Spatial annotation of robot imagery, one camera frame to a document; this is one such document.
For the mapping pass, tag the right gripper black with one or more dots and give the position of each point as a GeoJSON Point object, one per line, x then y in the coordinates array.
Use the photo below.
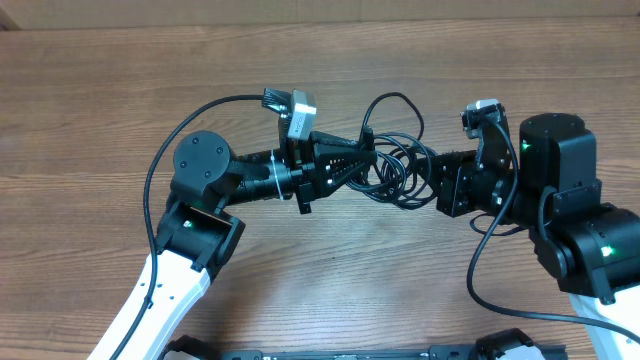
{"type": "Point", "coordinates": [452, 190]}

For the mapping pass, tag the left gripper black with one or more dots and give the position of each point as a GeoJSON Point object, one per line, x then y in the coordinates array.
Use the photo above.
{"type": "Point", "coordinates": [309, 171]}

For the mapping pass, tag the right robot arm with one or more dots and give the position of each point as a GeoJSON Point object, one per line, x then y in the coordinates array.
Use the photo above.
{"type": "Point", "coordinates": [547, 185]}

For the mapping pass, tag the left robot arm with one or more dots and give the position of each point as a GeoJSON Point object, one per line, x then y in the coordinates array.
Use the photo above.
{"type": "Point", "coordinates": [195, 237]}

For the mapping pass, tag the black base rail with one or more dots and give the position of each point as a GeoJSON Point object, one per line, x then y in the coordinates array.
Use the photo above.
{"type": "Point", "coordinates": [507, 344]}

